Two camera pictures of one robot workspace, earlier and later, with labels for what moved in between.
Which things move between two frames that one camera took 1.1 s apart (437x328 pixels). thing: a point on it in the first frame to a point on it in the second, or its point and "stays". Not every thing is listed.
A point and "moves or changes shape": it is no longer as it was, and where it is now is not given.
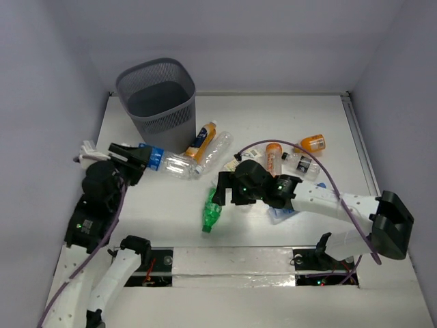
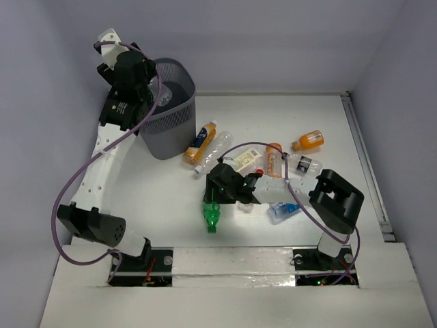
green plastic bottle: x=212 y=212 moves or changes shape
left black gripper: x=128 y=161 to x=144 y=83
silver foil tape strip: x=227 y=267 stays
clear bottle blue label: x=175 y=165 to x=165 y=96
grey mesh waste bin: x=160 y=96 stays
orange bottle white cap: x=274 y=154 stays
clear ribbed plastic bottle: x=216 y=152 stays
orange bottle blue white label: x=203 y=141 stays
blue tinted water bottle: x=277 y=215 stays
